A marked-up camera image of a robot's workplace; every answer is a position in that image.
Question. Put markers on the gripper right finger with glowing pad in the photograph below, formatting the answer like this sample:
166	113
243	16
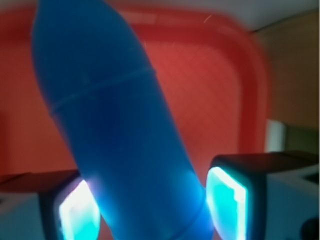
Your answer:
265	196

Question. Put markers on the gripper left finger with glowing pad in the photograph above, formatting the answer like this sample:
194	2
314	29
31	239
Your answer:
56	205

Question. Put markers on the blue plastic bottle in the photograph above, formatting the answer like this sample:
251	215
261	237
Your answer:
103	94

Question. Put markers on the red plastic tray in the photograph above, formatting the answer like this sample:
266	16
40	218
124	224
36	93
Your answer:
212	72

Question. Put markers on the brown cardboard panel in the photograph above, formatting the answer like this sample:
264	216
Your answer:
292	47

